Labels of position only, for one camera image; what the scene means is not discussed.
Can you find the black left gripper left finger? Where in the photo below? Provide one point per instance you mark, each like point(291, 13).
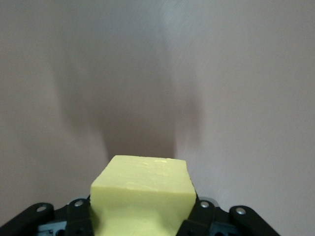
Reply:
point(73, 216)

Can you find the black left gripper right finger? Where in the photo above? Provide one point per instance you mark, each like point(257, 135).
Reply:
point(211, 218)

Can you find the yellow foam cube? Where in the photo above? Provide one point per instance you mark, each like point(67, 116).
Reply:
point(141, 186)

